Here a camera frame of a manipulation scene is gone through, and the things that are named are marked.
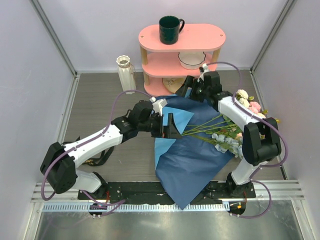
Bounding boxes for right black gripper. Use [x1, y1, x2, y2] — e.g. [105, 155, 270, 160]
[176, 75, 211, 103]

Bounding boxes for purple cable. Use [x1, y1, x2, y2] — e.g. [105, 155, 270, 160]
[41, 89, 161, 217]
[202, 61, 290, 220]

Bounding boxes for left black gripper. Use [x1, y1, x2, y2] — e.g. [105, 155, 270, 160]
[138, 113, 182, 139]

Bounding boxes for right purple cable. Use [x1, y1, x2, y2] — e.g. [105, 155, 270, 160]
[202, 61, 290, 220]

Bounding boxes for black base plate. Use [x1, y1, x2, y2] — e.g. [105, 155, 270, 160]
[89, 181, 256, 205]

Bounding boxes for white slotted cable duct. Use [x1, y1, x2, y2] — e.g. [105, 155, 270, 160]
[42, 201, 230, 213]

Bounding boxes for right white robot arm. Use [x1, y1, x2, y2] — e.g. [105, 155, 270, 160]
[176, 71, 282, 198]

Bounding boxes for white scalloped bowl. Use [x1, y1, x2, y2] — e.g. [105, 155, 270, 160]
[178, 51, 206, 70]

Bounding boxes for pink three-tier shelf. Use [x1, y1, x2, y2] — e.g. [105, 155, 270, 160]
[138, 19, 226, 97]

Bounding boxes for black ribbon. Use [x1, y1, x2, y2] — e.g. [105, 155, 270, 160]
[62, 133, 118, 169]

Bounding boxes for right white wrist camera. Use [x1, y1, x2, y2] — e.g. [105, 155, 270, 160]
[198, 63, 210, 81]

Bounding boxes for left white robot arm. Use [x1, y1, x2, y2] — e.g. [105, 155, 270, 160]
[40, 99, 181, 200]

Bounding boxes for artificial flower bunch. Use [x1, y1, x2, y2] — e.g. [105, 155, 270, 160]
[183, 89, 282, 166]

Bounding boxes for white ribbed ceramic vase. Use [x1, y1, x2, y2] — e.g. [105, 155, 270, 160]
[116, 55, 137, 95]

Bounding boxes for dark green mug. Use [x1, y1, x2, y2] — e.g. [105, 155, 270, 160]
[158, 15, 185, 45]

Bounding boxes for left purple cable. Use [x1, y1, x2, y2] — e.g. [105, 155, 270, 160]
[41, 89, 161, 217]

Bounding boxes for blue wrapping paper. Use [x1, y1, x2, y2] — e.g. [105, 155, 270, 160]
[154, 95, 233, 210]

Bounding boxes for floral round plate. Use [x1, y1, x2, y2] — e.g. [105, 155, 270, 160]
[162, 77, 185, 94]

